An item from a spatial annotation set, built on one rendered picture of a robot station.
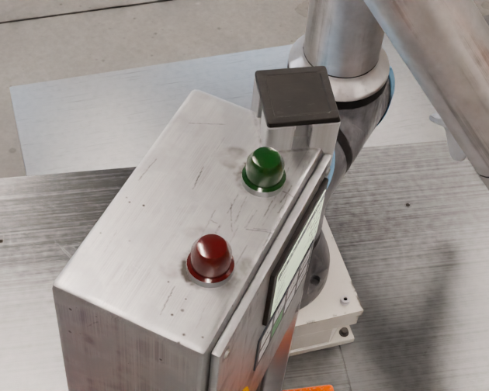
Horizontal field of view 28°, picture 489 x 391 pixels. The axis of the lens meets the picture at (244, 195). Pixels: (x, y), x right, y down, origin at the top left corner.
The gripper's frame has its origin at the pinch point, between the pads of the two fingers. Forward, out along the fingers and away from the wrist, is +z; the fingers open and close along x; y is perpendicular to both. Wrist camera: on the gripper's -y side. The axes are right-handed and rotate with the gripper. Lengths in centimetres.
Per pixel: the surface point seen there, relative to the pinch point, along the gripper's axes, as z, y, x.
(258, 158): -60, -17, -50
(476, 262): -1.9, 21.9, -0.4
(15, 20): 174, 14, -47
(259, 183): -60, -16, -50
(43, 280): 9, 20, -58
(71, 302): -62, -11, -61
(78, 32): 166, 18, -31
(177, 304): -64, -11, -56
